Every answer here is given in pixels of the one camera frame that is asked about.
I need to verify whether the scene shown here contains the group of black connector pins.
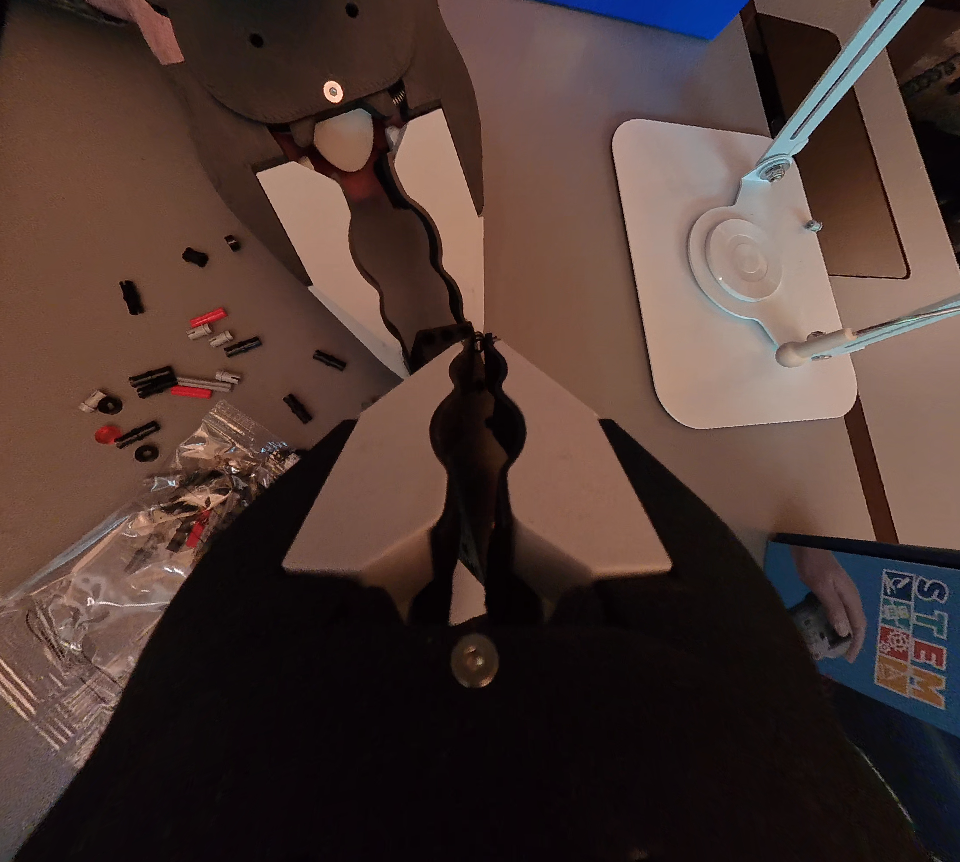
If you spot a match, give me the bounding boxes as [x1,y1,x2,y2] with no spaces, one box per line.
[116,235,348,447]

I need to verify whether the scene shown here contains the clear plastic parts bag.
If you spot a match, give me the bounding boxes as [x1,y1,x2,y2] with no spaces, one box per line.
[0,400,301,751]

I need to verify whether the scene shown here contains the brown desk cable flap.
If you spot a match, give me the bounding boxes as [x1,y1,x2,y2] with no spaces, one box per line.
[750,14,911,280]

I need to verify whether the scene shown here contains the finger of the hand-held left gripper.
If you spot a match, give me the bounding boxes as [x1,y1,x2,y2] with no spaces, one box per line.
[257,160,470,376]
[390,112,487,334]

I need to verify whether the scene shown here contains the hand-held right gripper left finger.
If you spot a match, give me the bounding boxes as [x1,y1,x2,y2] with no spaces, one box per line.
[283,340,472,625]

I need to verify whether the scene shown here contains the white book stand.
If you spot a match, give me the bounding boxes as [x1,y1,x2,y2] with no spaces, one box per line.
[612,0,960,430]

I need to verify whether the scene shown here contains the blue robot kit box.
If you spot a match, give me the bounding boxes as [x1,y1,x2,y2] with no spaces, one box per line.
[765,533,960,862]

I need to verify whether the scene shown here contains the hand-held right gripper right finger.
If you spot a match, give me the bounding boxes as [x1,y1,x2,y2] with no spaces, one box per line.
[487,339,672,625]

